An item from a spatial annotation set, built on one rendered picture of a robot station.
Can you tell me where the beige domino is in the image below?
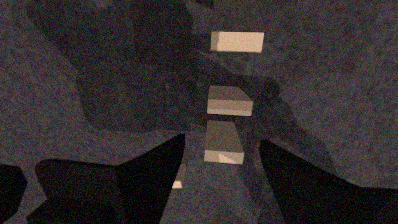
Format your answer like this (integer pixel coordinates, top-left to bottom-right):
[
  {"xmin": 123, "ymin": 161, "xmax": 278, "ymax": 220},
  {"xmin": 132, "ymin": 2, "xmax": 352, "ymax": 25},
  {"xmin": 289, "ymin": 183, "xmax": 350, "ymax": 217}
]
[
  {"xmin": 204, "ymin": 120, "xmax": 245, "ymax": 165},
  {"xmin": 214, "ymin": 0, "xmax": 252, "ymax": 10},
  {"xmin": 207, "ymin": 85, "xmax": 254, "ymax": 116},
  {"xmin": 172, "ymin": 164, "xmax": 186, "ymax": 188},
  {"xmin": 211, "ymin": 32, "xmax": 264, "ymax": 56}
]

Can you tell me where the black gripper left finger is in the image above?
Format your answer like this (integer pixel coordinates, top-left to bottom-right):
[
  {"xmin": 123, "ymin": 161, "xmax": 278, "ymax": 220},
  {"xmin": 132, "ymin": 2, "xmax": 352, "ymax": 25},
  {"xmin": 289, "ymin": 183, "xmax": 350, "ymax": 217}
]
[{"xmin": 35, "ymin": 133, "xmax": 185, "ymax": 224}]

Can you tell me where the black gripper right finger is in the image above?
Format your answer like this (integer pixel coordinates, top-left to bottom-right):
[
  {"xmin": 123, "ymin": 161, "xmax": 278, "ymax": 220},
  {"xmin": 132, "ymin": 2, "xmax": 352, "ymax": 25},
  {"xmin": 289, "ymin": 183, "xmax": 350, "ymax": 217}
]
[{"xmin": 259, "ymin": 140, "xmax": 398, "ymax": 224}]

